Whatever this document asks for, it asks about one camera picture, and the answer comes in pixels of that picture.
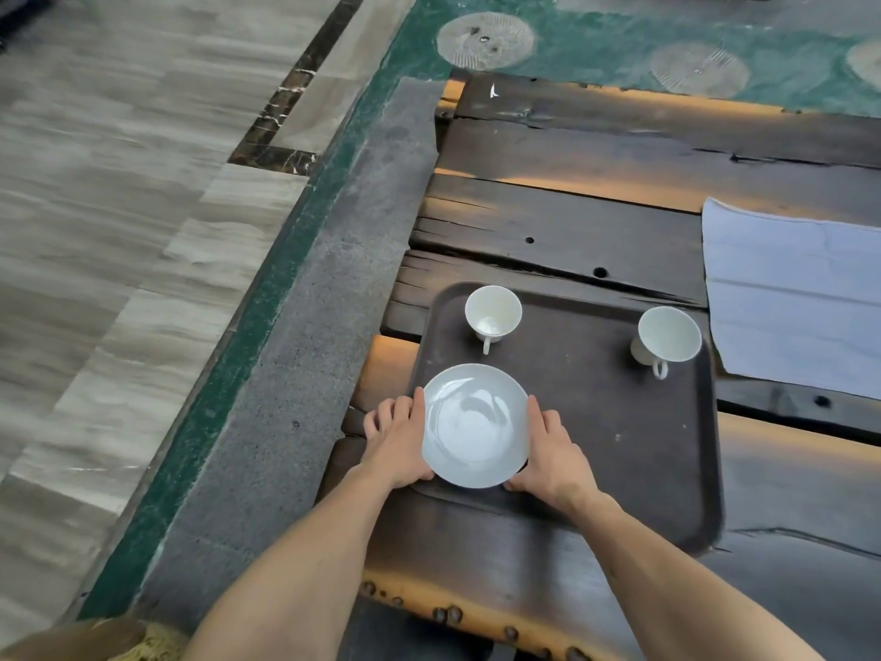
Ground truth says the white folded cloth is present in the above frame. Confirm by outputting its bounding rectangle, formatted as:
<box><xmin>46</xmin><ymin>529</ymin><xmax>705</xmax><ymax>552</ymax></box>
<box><xmin>701</xmin><ymin>196</ymin><xmax>881</xmax><ymax>402</ymax></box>

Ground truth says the person's left hand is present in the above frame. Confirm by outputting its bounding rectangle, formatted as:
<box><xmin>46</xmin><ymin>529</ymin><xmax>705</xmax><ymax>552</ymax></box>
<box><xmin>361</xmin><ymin>387</ymin><xmax>436</xmax><ymax>491</ymax></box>

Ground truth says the person's left forearm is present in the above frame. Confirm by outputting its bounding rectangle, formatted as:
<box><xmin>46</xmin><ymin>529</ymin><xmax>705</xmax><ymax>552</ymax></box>
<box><xmin>181</xmin><ymin>465</ymin><xmax>390</xmax><ymax>661</ymax></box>

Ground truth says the person's right forearm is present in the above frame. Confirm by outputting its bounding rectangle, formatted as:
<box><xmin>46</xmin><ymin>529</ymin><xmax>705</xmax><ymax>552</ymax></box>
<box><xmin>570</xmin><ymin>491</ymin><xmax>827</xmax><ymax>661</ymax></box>

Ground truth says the dark brown serving tray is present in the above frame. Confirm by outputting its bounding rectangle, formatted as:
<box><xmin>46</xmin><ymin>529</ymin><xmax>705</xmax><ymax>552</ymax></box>
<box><xmin>406</xmin><ymin>281</ymin><xmax>725</xmax><ymax>557</ymax></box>

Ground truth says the white round plate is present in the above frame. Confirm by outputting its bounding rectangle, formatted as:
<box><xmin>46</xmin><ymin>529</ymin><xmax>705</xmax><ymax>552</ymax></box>
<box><xmin>421</xmin><ymin>363</ymin><xmax>531</xmax><ymax>490</ymax></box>

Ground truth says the white cup with handle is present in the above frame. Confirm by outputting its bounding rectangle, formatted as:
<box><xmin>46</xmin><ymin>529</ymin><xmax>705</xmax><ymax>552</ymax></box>
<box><xmin>630</xmin><ymin>306</ymin><xmax>703</xmax><ymax>381</ymax></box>
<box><xmin>464</xmin><ymin>285</ymin><xmax>523</xmax><ymax>356</ymax></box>

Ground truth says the person's right hand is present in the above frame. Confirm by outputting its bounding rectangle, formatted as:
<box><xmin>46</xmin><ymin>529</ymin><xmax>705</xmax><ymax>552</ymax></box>
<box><xmin>504</xmin><ymin>394</ymin><xmax>602</xmax><ymax>517</ymax></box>

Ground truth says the grey stone slab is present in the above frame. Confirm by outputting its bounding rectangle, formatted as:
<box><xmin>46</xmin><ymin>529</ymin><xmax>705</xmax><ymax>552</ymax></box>
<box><xmin>131</xmin><ymin>77</ymin><xmax>448</xmax><ymax>634</ymax></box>

